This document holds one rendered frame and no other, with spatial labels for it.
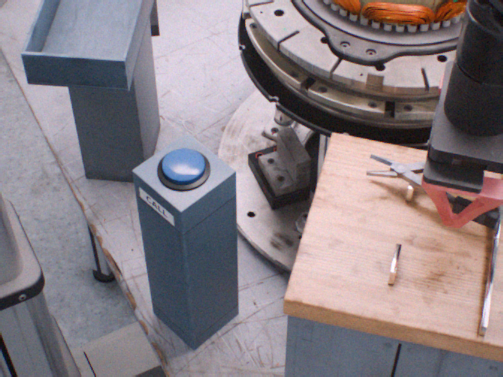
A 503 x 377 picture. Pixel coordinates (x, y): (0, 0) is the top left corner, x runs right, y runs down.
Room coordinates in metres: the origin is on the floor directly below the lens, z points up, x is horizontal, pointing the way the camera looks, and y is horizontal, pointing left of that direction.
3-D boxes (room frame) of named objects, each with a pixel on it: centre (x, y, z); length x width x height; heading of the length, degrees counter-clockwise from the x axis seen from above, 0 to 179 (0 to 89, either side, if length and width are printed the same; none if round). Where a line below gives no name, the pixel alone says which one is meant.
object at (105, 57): (0.84, 0.17, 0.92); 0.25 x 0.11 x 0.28; 174
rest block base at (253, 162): (0.77, -0.03, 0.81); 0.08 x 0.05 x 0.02; 23
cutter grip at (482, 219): (0.50, -0.19, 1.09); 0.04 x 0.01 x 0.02; 60
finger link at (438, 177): (0.51, -0.17, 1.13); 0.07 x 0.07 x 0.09; 76
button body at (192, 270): (0.60, 0.07, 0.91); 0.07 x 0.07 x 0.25; 44
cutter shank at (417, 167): (0.55, -0.15, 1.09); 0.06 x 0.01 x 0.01; 100
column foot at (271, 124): (0.87, -0.04, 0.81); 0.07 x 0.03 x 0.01; 149
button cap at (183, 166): (0.60, 0.07, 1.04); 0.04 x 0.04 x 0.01
